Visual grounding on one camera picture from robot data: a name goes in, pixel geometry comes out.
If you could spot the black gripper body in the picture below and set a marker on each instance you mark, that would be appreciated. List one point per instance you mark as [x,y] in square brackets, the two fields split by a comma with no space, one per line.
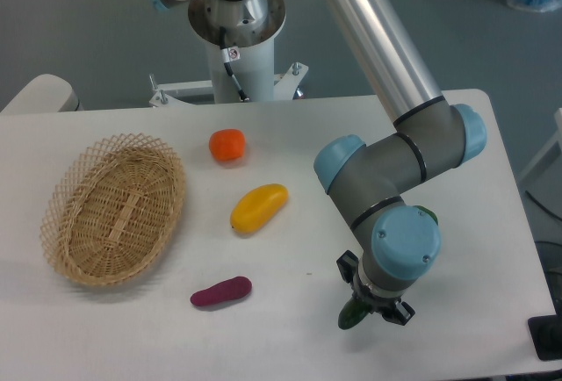
[375,301]

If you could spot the green bok choy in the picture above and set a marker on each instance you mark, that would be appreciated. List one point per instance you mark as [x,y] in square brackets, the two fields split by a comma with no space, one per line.
[427,211]

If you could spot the purple sweet potato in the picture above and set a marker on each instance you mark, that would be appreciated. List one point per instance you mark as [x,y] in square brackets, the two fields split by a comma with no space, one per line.
[233,289]

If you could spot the woven wicker basket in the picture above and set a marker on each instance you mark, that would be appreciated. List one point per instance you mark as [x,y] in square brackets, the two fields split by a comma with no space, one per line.
[114,211]

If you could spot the dark green cucumber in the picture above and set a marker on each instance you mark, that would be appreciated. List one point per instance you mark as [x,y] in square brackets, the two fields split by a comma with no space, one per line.
[353,312]

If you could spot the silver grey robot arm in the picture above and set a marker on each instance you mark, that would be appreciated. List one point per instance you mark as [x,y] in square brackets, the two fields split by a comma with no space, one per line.
[366,182]

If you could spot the white furniture at right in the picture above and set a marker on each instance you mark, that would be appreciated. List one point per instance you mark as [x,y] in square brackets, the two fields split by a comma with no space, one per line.
[544,157]

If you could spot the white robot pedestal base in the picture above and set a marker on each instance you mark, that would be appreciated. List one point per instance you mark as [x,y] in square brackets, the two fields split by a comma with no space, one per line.
[239,38]

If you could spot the black device at edge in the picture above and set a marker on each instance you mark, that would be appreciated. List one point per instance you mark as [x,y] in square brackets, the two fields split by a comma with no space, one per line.
[545,333]

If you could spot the white chair back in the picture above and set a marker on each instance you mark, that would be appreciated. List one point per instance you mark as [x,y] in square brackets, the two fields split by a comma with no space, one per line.
[44,94]

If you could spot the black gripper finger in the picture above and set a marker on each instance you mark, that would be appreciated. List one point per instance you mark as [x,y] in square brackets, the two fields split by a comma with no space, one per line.
[347,265]
[399,313]

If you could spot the yellow mango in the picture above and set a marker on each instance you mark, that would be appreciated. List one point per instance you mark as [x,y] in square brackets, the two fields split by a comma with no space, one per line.
[258,207]

